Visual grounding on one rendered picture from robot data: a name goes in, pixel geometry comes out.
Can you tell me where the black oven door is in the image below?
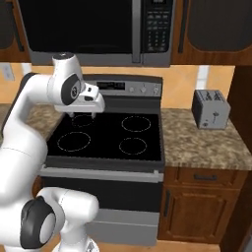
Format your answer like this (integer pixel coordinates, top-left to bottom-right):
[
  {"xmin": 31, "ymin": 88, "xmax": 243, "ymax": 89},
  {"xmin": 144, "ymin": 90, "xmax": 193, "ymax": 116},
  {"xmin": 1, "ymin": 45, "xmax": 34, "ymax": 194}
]
[{"xmin": 39, "ymin": 176, "xmax": 164, "ymax": 214}]

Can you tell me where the white wall socket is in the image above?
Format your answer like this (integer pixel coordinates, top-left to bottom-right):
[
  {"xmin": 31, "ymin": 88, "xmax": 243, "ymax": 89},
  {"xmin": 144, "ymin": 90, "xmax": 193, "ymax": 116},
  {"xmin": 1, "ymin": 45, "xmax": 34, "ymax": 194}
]
[{"xmin": 0, "ymin": 63, "xmax": 16, "ymax": 82}]

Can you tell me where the steel oven door handle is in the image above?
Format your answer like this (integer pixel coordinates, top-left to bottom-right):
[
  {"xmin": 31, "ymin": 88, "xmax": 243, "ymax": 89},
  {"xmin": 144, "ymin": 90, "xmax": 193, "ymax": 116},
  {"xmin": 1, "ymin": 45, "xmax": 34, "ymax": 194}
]
[{"xmin": 38, "ymin": 166, "xmax": 164, "ymax": 184}]

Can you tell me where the black drawer handle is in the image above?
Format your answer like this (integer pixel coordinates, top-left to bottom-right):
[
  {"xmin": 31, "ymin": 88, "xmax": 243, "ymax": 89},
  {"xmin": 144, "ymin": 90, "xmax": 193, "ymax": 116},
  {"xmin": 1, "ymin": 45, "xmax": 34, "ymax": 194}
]
[{"xmin": 193, "ymin": 173, "xmax": 219, "ymax": 182}]

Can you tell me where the brown wall cupboard door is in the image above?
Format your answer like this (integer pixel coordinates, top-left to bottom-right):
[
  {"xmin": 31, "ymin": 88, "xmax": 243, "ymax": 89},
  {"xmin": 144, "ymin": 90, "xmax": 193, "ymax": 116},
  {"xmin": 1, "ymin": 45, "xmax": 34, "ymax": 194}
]
[
  {"xmin": 0, "ymin": 0, "xmax": 32, "ymax": 64},
  {"xmin": 170, "ymin": 0, "xmax": 252, "ymax": 67}
]

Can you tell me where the silver toaster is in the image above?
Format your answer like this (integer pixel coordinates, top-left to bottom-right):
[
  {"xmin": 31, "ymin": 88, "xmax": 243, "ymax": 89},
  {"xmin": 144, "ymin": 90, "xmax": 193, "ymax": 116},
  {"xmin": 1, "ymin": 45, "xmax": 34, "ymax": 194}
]
[{"xmin": 191, "ymin": 89, "xmax": 232, "ymax": 131}]

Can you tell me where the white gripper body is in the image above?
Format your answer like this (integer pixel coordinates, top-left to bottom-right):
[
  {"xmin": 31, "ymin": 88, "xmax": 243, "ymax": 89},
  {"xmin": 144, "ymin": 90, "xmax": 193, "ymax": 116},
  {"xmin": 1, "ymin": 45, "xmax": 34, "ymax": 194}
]
[{"xmin": 53, "ymin": 92, "xmax": 106, "ymax": 115}]

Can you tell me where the black base cupboard handle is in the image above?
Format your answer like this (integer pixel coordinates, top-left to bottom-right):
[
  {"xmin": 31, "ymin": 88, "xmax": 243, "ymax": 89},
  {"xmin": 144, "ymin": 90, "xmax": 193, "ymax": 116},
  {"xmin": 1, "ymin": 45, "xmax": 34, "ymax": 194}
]
[{"xmin": 163, "ymin": 189, "xmax": 172, "ymax": 219}]

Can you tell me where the steel microwave oven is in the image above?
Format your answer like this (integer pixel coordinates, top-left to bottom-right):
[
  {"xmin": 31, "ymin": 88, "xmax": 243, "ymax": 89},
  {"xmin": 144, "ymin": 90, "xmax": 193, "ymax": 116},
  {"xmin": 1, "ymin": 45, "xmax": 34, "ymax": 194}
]
[{"xmin": 16, "ymin": 0, "xmax": 177, "ymax": 69}]

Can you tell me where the black wall cupboard handle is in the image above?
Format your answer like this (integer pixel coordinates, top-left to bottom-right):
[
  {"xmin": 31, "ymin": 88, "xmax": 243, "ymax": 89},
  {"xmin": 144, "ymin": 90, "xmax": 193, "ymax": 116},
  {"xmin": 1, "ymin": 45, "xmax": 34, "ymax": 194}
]
[
  {"xmin": 177, "ymin": 0, "xmax": 190, "ymax": 54},
  {"xmin": 10, "ymin": 0, "xmax": 26, "ymax": 53}
]

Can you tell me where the brown wooden drawer front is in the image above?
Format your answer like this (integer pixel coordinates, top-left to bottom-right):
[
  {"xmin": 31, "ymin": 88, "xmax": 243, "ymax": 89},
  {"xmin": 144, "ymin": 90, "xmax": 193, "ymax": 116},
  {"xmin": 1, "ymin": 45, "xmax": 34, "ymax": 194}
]
[{"xmin": 163, "ymin": 166, "xmax": 249, "ymax": 190}]

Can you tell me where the dark brown tall cupboard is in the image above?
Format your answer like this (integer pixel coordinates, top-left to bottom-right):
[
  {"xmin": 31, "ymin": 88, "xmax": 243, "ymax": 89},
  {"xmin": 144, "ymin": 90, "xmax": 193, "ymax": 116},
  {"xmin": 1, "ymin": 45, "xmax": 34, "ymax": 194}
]
[{"xmin": 219, "ymin": 65, "xmax": 252, "ymax": 252}]

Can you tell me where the black microwave door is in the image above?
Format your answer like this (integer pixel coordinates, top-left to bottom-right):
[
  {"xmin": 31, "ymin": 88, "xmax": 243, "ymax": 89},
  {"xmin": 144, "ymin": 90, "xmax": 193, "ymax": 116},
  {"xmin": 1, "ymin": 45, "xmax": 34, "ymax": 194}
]
[{"xmin": 16, "ymin": 0, "xmax": 143, "ymax": 65}]

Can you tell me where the steel stove bottom drawer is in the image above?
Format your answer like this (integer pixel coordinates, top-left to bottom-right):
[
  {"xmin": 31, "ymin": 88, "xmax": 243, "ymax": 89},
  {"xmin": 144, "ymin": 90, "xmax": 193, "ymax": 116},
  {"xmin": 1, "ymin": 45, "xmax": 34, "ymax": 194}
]
[{"xmin": 86, "ymin": 208, "xmax": 162, "ymax": 247}]

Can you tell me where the steel stove with black hob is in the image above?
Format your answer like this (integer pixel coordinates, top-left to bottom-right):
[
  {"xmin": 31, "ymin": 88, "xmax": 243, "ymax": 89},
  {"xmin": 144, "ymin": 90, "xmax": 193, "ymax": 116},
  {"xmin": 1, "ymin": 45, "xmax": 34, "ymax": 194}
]
[{"xmin": 38, "ymin": 73, "xmax": 165, "ymax": 247}]

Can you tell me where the steel microwave door handle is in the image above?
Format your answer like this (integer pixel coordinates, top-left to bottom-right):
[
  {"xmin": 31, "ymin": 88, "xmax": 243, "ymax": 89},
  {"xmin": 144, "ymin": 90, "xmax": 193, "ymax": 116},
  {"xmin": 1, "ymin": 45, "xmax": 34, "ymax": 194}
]
[{"xmin": 131, "ymin": 0, "xmax": 143, "ymax": 64}]

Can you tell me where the brown base cupboard door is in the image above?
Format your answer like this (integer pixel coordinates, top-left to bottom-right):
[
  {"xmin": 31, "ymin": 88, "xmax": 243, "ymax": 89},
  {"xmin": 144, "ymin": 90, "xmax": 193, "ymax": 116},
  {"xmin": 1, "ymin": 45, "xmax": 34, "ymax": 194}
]
[{"xmin": 157, "ymin": 185, "xmax": 241, "ymax": 244}]

